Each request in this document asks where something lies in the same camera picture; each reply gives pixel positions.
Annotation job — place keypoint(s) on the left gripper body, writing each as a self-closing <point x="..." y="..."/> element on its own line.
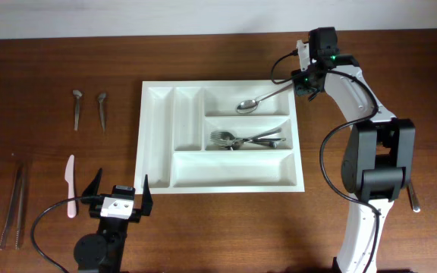
<point x="136" y="216"/>

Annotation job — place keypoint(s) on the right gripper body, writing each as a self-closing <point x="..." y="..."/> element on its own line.
<point x="303" y="81"/>

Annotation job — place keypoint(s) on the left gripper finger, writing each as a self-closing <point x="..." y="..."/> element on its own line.
<point x="93" y="188"/>
<point x="146" y="202"/>

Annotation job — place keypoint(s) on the steel tongs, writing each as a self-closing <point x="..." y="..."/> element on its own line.
<point x="15" y="209"/>

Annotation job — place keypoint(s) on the steel fork dark handle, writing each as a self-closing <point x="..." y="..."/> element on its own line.
<point x="219" y="138"/>

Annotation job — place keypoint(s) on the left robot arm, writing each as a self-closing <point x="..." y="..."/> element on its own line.
<point x="103" y="250"/>

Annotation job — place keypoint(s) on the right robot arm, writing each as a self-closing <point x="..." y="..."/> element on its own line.
<point x="377" y="161"/>

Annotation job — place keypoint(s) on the pink plastic knife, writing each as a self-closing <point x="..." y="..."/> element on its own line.
<point x="69" y="178"/>

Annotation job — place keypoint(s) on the white plastic cutlery tray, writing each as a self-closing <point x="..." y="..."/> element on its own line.
<point x="175" y="151"/>

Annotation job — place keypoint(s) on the small steel spoon right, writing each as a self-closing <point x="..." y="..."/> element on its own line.
<point x="101" y="100"/>

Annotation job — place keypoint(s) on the small steel spoon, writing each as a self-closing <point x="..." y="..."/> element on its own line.
<point x="101" y="100"/>
<point x="77" y="95"/>

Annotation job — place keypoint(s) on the small steel spoon left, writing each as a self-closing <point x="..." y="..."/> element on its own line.
<point x="77" y="95"/>

